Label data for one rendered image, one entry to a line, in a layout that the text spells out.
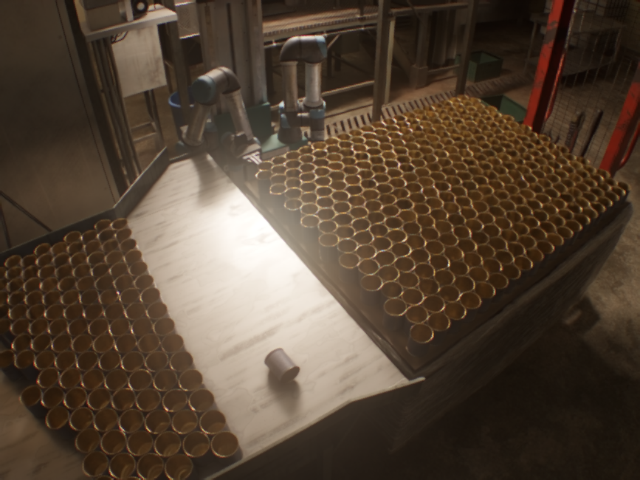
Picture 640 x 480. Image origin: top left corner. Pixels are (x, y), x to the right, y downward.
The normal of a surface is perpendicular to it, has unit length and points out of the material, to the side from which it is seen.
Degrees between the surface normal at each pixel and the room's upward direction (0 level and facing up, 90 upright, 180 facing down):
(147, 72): 90
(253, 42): 90
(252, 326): 0
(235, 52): 90
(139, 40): 90
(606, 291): 0
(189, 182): 0
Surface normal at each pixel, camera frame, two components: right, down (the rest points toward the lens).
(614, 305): 0.00, -0.74
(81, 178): 0.54, 0.56
